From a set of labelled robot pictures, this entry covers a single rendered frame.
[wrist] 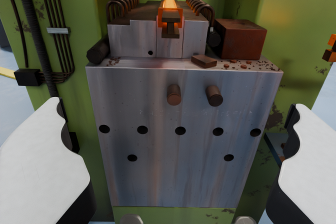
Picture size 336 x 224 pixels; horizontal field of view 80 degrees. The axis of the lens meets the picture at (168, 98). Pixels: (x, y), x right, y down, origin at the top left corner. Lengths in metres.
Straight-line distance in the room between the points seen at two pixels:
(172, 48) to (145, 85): 0.10
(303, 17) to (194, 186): 0.53
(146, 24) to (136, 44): 0.05
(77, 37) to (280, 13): 0.54
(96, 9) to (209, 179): 0.53
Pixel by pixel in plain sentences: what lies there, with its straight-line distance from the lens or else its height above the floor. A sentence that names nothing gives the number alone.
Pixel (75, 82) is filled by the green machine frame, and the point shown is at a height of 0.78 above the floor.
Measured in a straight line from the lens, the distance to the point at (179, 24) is 0.41.
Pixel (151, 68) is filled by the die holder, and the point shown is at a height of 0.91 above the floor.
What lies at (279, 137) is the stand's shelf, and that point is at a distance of 0.64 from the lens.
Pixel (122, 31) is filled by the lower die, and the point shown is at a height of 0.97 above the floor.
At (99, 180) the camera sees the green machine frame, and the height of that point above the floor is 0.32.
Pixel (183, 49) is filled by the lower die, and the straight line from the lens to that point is 0.44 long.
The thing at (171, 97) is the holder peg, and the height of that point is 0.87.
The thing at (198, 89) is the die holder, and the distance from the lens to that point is 0.41.
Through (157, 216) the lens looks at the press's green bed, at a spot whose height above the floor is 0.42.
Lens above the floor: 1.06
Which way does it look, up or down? 30 degrees down
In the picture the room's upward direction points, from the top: 2 degrees clockwise
